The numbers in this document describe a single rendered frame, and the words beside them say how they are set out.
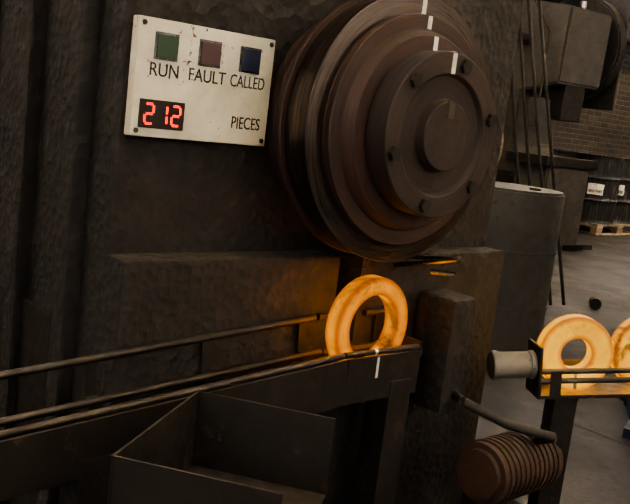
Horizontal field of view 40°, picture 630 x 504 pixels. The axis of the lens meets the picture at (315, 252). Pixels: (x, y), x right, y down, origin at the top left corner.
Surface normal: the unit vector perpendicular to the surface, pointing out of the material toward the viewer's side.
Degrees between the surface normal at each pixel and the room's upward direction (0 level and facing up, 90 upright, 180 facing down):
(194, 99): 90
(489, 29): 90
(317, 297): 90
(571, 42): 91
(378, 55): 52
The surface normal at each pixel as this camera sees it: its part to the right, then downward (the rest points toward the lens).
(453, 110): 0.65, 0.20
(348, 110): -0.37, 0.00
